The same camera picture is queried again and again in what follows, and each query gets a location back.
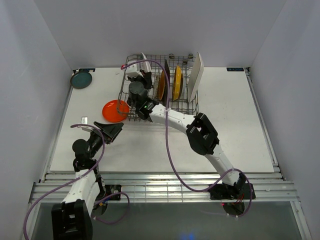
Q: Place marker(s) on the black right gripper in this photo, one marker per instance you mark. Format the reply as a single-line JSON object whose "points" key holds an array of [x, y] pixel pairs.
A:
{"points": [[148, 79]]}

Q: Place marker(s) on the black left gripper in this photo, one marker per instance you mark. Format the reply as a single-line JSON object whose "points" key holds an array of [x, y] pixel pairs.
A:
{"points": [[111, 131]]}

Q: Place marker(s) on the white plate striped rim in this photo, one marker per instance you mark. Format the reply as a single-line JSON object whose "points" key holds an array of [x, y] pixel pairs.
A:
{"points": [[145, 66]]}

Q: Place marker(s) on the speckled beige oval plate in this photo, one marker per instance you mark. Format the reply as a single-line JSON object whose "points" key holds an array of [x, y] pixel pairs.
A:
{"points": [[156, 87]]}

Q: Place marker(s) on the woven bamboo round plate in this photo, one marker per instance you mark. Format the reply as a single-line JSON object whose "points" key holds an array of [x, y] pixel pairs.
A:
{"points": [[161, 86]]}

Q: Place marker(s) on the green square glazed plate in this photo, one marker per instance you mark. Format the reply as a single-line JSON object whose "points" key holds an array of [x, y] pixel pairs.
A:
{"points": [[167, 83]]}

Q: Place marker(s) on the yellow polka dot plate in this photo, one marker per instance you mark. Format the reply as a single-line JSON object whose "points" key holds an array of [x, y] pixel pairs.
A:
{"points": [[177, 86]]}

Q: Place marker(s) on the white rectangular plate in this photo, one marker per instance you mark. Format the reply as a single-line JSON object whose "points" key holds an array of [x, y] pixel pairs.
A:
{"points": [[195, 77]]}

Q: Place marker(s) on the dark teal round plate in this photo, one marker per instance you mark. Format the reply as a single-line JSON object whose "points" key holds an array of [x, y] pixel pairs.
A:
{"points": [[81, 80]]}

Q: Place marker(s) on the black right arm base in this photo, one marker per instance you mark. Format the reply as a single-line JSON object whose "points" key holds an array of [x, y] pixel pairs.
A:
{"points": [[223, 191]]}

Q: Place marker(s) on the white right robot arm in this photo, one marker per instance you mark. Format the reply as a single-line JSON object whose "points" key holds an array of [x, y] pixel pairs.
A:
{"points": [[202, 137]]}

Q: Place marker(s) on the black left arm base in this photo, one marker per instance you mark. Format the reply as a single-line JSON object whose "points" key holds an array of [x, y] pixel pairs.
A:
{"points": [[112, 189]]}

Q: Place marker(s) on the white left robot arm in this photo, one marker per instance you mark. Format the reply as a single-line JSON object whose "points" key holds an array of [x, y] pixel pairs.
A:
{"points": [[71, 219]]}

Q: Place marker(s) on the orange round plate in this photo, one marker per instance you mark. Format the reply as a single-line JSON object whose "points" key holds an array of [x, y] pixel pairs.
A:
{"points": [[115, 111]]}

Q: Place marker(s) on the black label back left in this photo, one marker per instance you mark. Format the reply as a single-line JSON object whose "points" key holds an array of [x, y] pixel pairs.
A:
{"points": [[89, 70]]}

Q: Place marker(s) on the black xdof label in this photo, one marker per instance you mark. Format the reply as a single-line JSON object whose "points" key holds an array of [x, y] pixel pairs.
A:
{"points": [[235, 69]]}

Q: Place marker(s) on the grey wire dish rack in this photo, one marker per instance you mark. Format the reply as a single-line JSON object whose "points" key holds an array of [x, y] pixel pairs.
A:
{"points": [[181, 105]]}

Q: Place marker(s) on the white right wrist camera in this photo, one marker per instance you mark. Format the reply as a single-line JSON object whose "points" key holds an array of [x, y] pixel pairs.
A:
{"points": [[131, 71]]}

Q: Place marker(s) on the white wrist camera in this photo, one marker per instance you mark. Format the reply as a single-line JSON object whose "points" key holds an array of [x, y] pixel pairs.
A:
{"points": [[84, 124], [131, 71]]}

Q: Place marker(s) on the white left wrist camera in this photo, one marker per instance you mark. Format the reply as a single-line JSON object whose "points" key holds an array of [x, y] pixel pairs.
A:
{"points": [[84, 124]]}

